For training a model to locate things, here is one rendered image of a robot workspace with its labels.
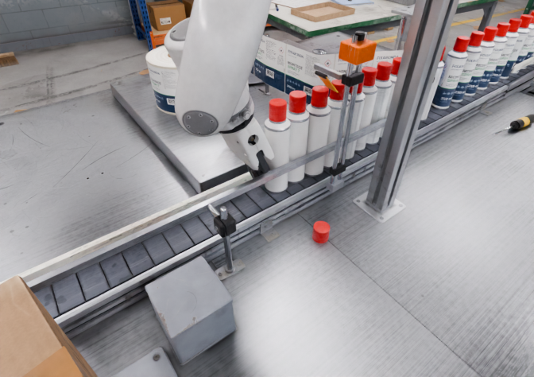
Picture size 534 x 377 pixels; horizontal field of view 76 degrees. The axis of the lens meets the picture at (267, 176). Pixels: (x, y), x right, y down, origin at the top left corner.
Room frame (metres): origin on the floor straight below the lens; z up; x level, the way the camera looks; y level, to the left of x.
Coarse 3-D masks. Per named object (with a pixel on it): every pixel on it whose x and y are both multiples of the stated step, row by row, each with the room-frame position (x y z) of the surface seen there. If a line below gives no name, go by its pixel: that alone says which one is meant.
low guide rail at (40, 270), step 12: (240, 180) 0.55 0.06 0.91; (204, 192) 0.51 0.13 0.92; (216, 192) 0.52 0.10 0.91; (180, 204) 0.48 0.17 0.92; (192, 204) 0.49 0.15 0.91; (156, 216) 0.45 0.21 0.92; (168, 216) 0.46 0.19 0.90; (132, 228) 0.42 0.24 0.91; (96, 240) 0.39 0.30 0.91; (108, 240) 0.39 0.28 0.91; (72, 252) 0.36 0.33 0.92; (84, 252) 0.37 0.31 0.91; (48, 264) 0.34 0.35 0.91; (60, 264) 0.34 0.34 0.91; (24, 276) 0.32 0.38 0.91; (36, 276) 0.32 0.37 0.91
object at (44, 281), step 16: (368, 128) 0.68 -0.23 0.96; (304, 160) 0.56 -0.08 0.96; (272, 176) 0.51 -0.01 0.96; (224, 192) 0.46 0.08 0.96; (240, 192) 0.47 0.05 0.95; (192, 208) 0.42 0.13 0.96; (160, 224) 0.38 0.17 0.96; (176, 224) 0.39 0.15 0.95; (128, 240) 0.35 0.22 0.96; (96, 256) 0.32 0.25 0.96; (48, 272) 0.29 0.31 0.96; (64, 272) 0.29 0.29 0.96; (32, 288) 0.27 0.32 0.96
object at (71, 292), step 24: (480, 96) 1.01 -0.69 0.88; (432, 120) 0.86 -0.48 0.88; (264, 192) 0.55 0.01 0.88; (288, 192) 0.55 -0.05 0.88; (240, 216) 0.48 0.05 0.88; (144, 240) 0.42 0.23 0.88; (168, 240) 0.42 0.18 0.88; (192, 240) 0.42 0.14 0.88; (96, 264) 0.36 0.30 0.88; (120, 264) 0.36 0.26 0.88; (144, 264) 0.36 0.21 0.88; (48, 288) 0.32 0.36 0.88; (72, 288) 0.32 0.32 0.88; (96, 288) 0.32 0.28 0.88; (48, 312) 0.28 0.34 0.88
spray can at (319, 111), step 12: (312, 96) 0.62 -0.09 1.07; (324, 96) 0.62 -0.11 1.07; (312, 108) 0.62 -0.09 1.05; (324, 108) 0.62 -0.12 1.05; (312, 120) 0.61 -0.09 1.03; (324, 120) 0.61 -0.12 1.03; (312, 132) 0.61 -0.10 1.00; (324, 132) 0.61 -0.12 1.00; (312, 144) 0.61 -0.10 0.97; (324, 144) 0.61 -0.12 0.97; (324, 156) 0.62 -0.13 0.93; (312, 168) 0.61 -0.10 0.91
